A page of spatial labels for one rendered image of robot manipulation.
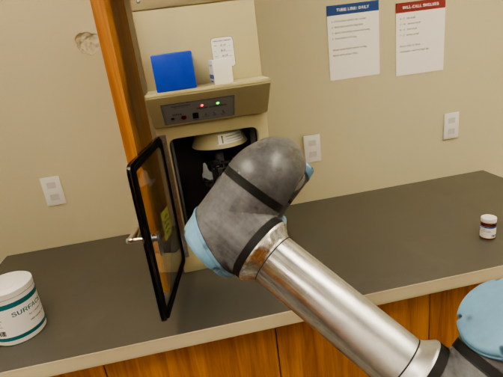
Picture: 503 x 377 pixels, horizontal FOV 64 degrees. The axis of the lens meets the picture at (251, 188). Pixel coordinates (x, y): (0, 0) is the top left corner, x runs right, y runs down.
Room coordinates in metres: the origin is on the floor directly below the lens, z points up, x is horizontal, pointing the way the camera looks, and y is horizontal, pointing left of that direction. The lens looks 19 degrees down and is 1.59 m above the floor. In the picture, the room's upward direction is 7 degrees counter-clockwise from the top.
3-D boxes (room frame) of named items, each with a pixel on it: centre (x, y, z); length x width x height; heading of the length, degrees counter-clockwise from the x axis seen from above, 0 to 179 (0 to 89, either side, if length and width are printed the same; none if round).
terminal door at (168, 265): (0.97, 0.24, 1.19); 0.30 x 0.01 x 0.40; 177
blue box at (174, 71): (1.09, 0.16, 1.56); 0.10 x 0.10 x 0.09; 7
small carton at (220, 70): (1.11, 0.04, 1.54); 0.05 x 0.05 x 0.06; 15
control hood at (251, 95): (1.10, 0.08, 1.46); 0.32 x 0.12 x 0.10; 97
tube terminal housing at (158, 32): (1.29, 0.10, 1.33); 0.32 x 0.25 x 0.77; 97
